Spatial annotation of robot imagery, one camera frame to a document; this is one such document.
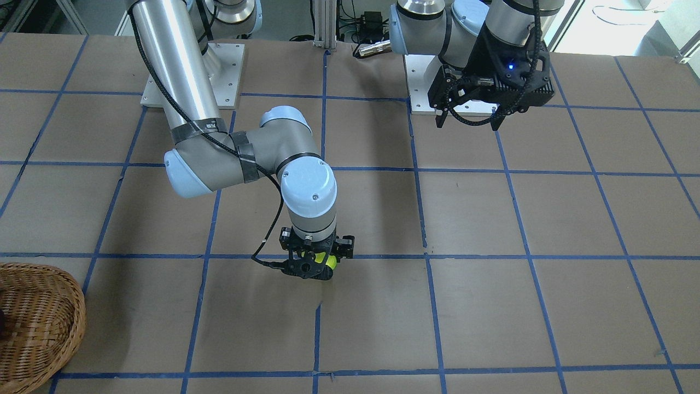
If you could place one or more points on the woven wicker basket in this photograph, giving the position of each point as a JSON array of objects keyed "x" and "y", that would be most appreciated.
[{"x": 43, "y": 324}]

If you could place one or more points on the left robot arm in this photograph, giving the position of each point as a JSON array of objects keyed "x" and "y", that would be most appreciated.
[{"x": 449, "y": 32}]

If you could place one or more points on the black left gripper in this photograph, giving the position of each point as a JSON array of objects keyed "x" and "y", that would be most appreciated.
[{"x": 481, "y": 59}]

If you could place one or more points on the green apple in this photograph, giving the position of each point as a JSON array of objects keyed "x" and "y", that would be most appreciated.
[{"x": 328, "y": 259}]

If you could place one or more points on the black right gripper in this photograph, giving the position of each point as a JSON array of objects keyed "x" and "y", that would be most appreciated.
[{"x": 345, "y": 247}]

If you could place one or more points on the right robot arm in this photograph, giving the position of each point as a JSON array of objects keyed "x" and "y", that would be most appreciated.
[{"x": 174, "y": 39}]

